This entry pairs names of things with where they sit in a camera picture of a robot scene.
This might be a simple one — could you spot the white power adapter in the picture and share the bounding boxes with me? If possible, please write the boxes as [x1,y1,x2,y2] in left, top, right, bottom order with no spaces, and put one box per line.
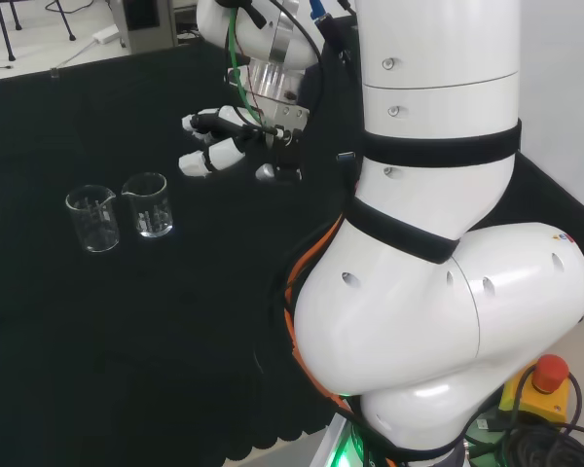
[91,25,120,45]

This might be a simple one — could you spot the grey metal cabinet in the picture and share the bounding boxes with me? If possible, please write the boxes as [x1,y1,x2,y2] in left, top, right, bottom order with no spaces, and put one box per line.
[110,0,177,54]

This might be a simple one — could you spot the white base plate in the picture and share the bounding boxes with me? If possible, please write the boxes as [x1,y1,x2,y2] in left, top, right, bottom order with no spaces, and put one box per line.
[310,412,372,467]

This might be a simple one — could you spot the coiled black cables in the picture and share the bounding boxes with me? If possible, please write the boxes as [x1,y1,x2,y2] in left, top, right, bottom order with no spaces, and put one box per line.
[459,369,584,467]

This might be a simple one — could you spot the white adapter cable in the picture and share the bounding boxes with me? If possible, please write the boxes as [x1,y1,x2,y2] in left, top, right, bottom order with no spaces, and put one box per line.
[56,40,99,68]

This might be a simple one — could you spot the green cable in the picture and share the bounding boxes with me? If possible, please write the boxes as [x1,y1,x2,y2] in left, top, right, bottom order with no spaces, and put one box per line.
[225,5,267,124]

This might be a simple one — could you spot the yellow red stop button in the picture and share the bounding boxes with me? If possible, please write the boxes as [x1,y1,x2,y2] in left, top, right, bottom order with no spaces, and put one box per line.
[497,353,583,425]

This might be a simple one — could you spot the black tripod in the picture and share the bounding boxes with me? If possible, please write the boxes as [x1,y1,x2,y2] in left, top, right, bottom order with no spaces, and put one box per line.
[0,0,78,62]

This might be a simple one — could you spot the clear glass beaker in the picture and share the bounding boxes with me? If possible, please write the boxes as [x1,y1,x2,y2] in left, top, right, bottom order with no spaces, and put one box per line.
[121,171,176,240]
[64,184,122,254]

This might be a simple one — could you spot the black bench cloth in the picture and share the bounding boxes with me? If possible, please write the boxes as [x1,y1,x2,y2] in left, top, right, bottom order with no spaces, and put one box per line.
[0,18,584,461]

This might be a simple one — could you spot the orange cable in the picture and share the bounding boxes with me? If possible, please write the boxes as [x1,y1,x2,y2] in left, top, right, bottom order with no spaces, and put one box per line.
[282,212,359,417]

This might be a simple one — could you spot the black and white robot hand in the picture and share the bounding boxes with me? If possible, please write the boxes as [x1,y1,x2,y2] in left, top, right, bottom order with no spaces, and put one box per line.
[178,104,305,184]

